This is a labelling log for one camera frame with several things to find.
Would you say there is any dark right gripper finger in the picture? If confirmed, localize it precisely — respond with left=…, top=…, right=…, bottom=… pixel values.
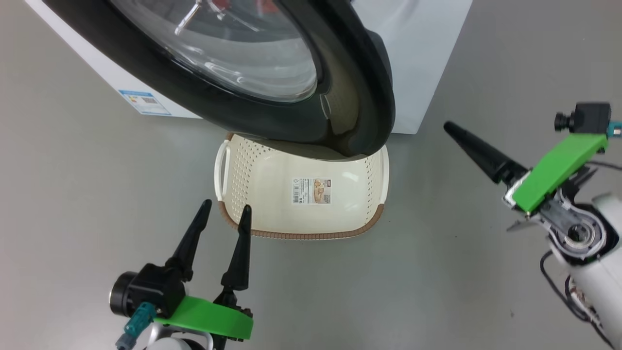
left=443, top=121, right=529, bottom=188

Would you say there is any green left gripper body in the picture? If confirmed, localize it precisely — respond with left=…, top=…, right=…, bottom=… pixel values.
left=155, top=290, right=254, bottom=341

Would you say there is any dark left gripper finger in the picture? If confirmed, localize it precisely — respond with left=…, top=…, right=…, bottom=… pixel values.
left=221, top=205, right=252, bottom=292
left=165, top=199, right=213, bottom=282

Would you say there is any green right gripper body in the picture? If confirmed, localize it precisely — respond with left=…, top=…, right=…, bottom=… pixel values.
left=503, top=132, right=609, bottom=232

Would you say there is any black glass washing machine door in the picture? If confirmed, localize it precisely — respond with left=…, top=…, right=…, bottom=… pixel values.
left=41, top=0, right=395, bottom=158

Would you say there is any cream perforated laundry basket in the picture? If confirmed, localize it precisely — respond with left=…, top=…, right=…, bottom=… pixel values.
left=214, top=132, right=390, bottom=240

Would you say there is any paper basket product label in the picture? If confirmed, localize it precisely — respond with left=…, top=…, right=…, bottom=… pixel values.
left=292, top=178, right=332, bottom=205

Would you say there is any white front-load washing machine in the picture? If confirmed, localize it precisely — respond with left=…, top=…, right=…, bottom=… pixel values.
left=24, top=0, right=472, bottom=135

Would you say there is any blue energy label sticker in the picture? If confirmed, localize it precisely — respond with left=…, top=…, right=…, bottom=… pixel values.
left=118, top=90, right=172, bottom=116

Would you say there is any teal left camera connector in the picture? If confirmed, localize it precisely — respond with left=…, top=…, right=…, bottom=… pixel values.
left=116, top=301, right=158, bottom=350

